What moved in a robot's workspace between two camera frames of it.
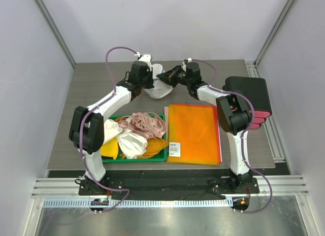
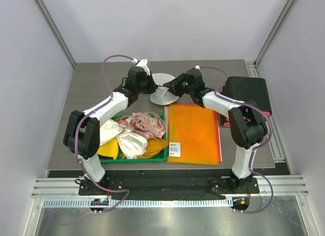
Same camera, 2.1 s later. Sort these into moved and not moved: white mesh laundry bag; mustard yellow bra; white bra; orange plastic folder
Moved: white mesh laundry bag
Not moved: mustard yellow bra; orange plastic folder; white bra
